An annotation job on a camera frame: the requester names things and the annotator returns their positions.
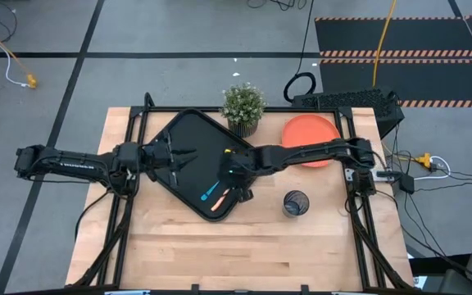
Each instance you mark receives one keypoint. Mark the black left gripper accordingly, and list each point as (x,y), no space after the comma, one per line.
(170,177)

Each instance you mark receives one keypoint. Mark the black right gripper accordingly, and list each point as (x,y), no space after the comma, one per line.
(238,174)

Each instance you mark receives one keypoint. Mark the black plastic tray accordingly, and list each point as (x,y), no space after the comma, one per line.
(199,131)

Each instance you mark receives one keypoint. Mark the faceted translucent plastic cup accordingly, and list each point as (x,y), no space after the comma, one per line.
(296,203)

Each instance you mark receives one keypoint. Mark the orange round plate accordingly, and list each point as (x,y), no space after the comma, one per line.
(307,129)

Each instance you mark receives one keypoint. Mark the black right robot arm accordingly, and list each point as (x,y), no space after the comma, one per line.
(301,153)

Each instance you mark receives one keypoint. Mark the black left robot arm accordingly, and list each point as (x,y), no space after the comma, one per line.
(76,164)

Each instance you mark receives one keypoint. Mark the artificial plant in striped pot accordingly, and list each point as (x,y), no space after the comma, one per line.
(243,106)

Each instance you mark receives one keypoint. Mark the black perforated computer tower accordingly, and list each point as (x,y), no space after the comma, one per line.
(342,100)

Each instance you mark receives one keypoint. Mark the black power adapter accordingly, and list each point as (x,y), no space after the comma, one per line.
(406,183)

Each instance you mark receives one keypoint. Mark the yellow power plug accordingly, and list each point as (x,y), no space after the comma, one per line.
(424,160)

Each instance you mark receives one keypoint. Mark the black mat with striped edge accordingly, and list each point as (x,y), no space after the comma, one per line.
(391,36)
(404,80)

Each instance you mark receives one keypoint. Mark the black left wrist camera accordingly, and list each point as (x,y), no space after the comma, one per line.
(157,155)

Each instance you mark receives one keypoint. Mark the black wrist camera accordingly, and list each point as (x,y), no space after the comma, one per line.
(157,155)
(231,157)

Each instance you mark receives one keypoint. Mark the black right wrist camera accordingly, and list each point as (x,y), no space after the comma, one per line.
(231,157)

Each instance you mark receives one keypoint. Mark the black aluminium table frame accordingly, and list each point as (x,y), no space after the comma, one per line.
(158,109)

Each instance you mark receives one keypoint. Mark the silver metal bracket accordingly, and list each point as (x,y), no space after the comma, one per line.
(350,174)

